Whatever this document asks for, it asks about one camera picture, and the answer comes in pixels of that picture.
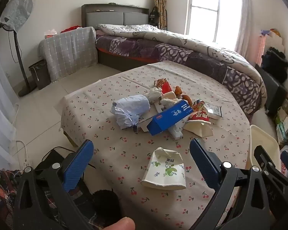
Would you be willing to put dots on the white plastic bin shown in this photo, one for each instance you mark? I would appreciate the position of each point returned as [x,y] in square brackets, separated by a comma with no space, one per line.
[261,136]

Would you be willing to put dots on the plaid coat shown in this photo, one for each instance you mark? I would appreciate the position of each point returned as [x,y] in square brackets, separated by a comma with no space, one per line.
[161,2]

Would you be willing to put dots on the purple patterned blanket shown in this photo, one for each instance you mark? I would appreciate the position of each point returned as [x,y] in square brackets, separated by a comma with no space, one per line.
[172,55]

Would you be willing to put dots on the white power strip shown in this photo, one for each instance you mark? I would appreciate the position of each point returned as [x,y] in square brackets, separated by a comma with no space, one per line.
[26,160]

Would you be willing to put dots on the dark bed frame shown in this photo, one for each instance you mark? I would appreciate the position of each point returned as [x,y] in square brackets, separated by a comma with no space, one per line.
[115,61]

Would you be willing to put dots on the red snack packet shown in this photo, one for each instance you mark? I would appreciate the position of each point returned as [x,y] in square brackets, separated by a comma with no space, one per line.
[198,113]

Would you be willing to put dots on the white tissue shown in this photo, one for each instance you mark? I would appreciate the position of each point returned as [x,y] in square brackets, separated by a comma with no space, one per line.
[154,95]
[166,103]

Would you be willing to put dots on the person's left hand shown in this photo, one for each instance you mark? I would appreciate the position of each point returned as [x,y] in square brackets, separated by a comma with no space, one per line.
[120,224]

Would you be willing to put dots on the pink and white boards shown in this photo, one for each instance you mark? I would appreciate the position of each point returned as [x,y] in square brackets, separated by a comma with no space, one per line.
[273,43]

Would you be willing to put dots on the white sheer curtain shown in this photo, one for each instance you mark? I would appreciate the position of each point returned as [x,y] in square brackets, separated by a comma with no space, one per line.
[0,105]

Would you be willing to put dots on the covered standing fan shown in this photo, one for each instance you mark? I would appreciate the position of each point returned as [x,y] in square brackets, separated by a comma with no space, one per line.
[15,12]

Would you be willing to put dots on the plaid clothing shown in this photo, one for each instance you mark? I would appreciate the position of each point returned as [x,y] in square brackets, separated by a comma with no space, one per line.
[2,191]

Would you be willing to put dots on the cherry print tablecloth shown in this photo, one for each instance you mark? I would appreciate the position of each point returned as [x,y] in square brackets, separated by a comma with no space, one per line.
[124,86]

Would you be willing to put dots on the black flat bag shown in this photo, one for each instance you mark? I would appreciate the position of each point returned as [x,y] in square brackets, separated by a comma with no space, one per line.
[52,155]

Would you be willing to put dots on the sheer window curtain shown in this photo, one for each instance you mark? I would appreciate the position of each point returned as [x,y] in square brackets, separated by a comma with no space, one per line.
[243,24]

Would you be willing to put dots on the dark bed headboard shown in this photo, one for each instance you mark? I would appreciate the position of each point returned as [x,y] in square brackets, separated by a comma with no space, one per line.
[115,18]

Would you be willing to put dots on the black fuzzy slipper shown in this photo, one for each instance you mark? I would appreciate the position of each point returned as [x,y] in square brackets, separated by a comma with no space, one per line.
[106,206]

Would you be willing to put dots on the red cloth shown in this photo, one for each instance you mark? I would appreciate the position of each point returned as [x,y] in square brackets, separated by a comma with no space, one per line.
[70,28]

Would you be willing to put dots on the pink tissue box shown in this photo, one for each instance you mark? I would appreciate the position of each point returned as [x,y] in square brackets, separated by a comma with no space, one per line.
[50,33]

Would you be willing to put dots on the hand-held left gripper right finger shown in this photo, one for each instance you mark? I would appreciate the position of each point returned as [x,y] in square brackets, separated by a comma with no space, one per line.
[204,163]

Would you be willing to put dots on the pale blue paper bag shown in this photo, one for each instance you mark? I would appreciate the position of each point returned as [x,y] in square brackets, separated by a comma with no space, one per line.
[130,107]

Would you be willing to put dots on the green print paper cup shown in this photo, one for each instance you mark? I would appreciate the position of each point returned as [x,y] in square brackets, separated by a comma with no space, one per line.
[164,170]

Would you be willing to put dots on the blue carton box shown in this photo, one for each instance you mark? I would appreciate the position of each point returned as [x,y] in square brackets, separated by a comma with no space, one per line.
[169,118]

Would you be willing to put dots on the black cabinet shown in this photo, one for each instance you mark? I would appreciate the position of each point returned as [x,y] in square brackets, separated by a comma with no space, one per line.
[273,93]

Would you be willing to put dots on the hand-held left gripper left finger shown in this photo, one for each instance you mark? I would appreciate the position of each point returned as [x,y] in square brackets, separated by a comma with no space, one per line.
[79,163]

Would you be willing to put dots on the red paper cup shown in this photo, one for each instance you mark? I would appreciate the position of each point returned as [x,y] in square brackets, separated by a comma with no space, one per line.
[168,88]

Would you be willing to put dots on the black clothes pile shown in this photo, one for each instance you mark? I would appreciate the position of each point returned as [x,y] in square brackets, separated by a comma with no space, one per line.
[276,62]

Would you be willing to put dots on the window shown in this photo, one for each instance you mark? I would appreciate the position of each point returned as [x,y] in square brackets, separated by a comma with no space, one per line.
[204,21]

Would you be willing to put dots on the dark waste bin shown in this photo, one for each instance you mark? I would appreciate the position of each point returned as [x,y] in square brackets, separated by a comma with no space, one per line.
[39,74]

